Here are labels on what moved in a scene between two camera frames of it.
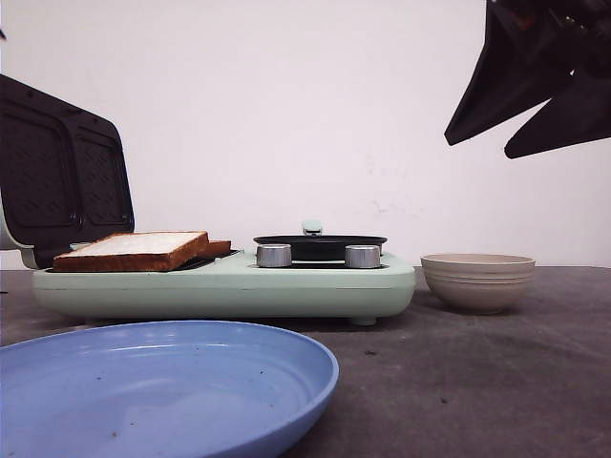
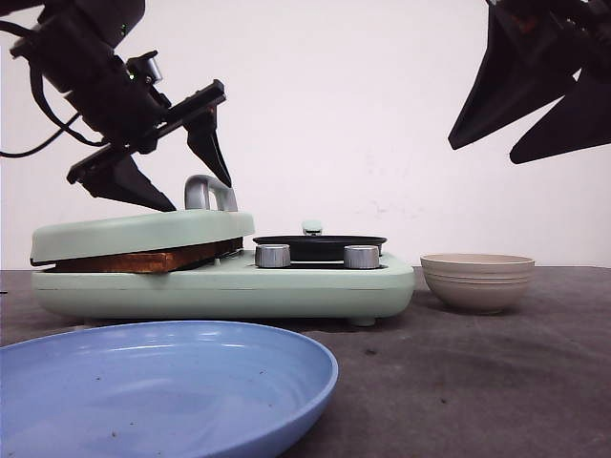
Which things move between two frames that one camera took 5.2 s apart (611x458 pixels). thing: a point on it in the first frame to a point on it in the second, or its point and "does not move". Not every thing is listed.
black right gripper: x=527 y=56 does not move
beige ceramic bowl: x=478 y=283 does not move
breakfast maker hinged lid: x=65 y=171 to x=210 y=215
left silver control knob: x=274 y=255 does not move
